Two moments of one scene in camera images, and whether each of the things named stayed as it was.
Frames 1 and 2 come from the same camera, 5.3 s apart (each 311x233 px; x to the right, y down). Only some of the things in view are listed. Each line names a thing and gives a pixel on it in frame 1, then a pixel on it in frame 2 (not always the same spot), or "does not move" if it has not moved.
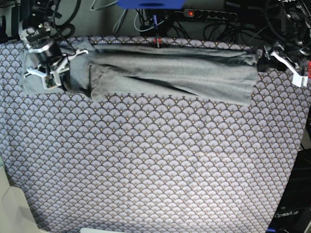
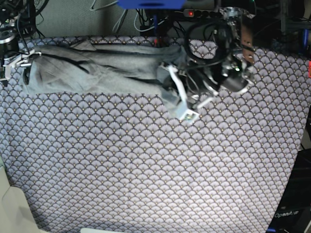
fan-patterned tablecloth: x=122 y=164 does not move
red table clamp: x=157 y=41 does not move
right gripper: x=295 y=53 to x=231 y=74
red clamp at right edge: x=309 y=69 does not move
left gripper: x=50 y=55 to x=8 y=50
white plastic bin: x=15 y=216 does not move
